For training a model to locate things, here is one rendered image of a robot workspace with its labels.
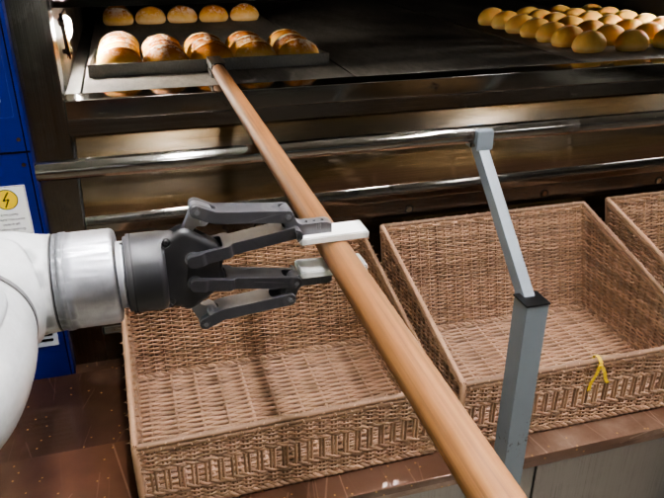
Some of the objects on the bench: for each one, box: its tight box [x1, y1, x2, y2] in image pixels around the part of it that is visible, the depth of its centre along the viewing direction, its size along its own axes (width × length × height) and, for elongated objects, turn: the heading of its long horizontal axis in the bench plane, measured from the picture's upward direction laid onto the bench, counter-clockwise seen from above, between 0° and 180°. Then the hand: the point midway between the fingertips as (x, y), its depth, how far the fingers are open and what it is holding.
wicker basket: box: [378, 202, 664, 442], centre depth 152 cm, size 49×56×28 cm
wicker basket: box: [119, 237, 438, 498], centre depth 137 cm, size 49×56×28 cm
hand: (331, 248), depth 69 cm, fingers closed on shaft, 3 cm apart
